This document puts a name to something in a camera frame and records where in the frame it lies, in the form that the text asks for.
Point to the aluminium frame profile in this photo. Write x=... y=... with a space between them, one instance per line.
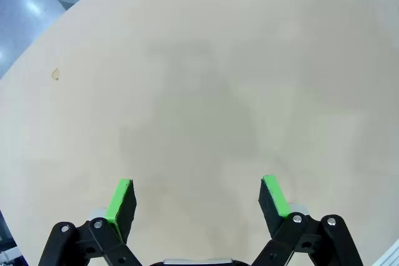
x=391 y=256

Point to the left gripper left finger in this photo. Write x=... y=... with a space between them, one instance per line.
x=127 y=213

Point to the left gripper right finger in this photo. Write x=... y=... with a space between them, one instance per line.
x=268 y=210

